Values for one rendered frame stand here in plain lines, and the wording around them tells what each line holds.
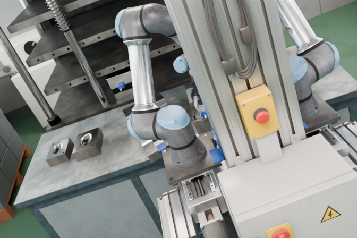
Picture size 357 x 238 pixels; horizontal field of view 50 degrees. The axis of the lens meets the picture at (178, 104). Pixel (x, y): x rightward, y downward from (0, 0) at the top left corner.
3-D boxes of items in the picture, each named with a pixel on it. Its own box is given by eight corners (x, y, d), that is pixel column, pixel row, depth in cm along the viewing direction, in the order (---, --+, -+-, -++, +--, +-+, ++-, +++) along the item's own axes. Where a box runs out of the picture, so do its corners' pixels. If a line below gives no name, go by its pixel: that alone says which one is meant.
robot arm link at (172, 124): (188, 148, 147) (177, 120, 140) (159, 147, 154) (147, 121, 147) (200, 128, 155) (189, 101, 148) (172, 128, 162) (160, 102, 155)
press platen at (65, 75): (187, 45, 270) (185, 39, 268) (46, 96, 281) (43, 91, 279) (178, 14, 334) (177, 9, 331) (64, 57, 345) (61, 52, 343)
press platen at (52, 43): (175, 13, 258) (172, 6, 255) (28, 67, 269) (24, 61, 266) (169, -14, 322) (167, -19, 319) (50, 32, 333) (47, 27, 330)
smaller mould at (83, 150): (100, 154, 228) (95, 145, 224) (77, 162, 229) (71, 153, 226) (103, 135, 245) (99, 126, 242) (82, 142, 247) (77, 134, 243)
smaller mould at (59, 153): (69, 160, 234) (65, 153, 231) (50, 167, 235) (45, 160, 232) (74, 144, 248) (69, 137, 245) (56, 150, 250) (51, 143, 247)
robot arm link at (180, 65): (190, 57, 175) (200, 49, 183) (169, 59, 181) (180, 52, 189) (194, 73, 177) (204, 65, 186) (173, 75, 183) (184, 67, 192)
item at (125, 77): (150, 86, 283) (141, 67, 274) (116, 99, 286) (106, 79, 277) (149, 60, 326) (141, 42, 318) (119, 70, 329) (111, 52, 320)
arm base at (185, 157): (210, 160, 152) (203, 141, 147) (175, 173, 153) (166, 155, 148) (202, 139, 165) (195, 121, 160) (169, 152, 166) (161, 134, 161)
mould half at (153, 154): (194, 140, 208) (187, 124, 202) (151, 163, 204) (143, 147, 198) (164, 104, 250) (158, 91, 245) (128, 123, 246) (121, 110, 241)
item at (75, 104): (213, 78, 273) (211, 71, 271) (49, 136, 287) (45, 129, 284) (198, 37, 346) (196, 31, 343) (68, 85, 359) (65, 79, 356)
